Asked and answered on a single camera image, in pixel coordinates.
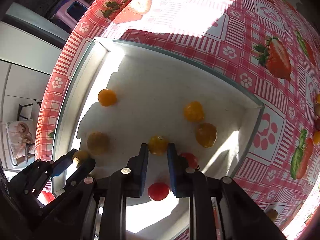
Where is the yellow tomato in tray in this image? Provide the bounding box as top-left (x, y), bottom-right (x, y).
top-left (98, 89), bottom-right (117, 107)

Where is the red tomato in tray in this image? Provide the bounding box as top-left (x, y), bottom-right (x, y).
top-left (148, 183), bottom-right (170, 201)

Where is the red cherry tomato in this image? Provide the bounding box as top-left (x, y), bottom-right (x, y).
top-left (180, 152), bottom-right (199, 170)

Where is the purple plastic stool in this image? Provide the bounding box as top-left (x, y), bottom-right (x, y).
top-left (49, 0), bottom-right (89, 33)

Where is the red checkered strawberry tablecloth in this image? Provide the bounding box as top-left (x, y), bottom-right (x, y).
top-left (35, 0), bottom-right (319, 239)

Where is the yellow cherry tomato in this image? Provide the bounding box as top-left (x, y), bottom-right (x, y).
top-left (195, 123), bottom-right (217, 148)

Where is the yellow tomato tray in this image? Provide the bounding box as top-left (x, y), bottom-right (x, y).
top-left (148, 135), bottom-right (169, 155)

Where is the white grey-rimmed tray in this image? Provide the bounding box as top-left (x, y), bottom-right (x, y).
top-left (51, 37), bottom-right (265, 240)

